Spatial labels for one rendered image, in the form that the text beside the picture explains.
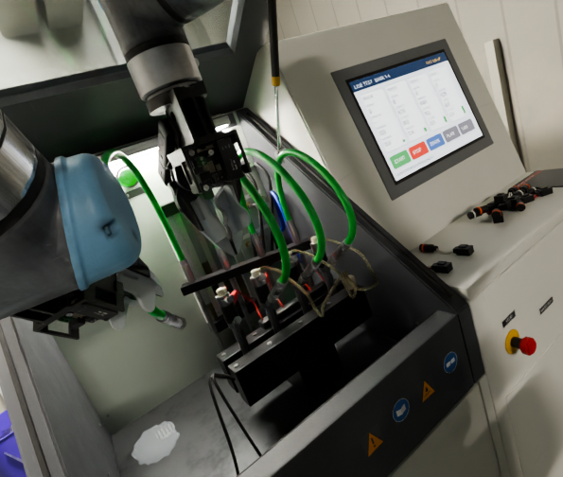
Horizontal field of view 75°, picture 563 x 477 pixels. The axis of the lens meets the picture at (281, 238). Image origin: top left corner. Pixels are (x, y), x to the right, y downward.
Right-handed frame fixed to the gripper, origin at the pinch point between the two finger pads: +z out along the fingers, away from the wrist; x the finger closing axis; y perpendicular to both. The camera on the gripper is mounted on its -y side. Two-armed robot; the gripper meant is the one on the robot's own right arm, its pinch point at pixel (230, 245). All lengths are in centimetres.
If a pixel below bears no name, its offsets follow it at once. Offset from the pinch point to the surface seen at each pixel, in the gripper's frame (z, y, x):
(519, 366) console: 50, 7, 47
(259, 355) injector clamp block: 25.4, -14.5, 2.1
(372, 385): 28.5, 6.4, 10.5
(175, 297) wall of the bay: 17, -47, -3
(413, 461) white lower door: 46.2, 6.7, 13.1
